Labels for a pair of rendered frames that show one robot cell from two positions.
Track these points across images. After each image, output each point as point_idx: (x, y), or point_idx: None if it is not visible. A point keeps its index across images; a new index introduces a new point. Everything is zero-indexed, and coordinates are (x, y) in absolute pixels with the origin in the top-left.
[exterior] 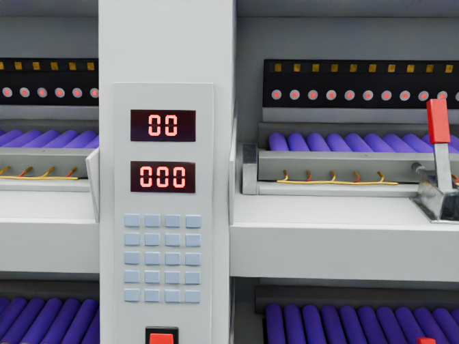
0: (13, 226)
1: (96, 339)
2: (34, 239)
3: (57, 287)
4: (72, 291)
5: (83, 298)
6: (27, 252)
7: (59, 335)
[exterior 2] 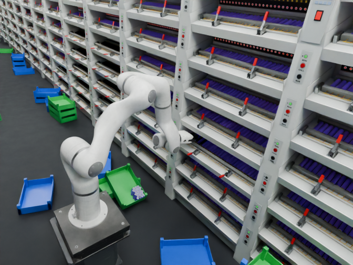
0: None
1: None
2: None
3: (297, 17)
4: (300, 18)
5: (302, 21)
6: None
7: (294, 25)
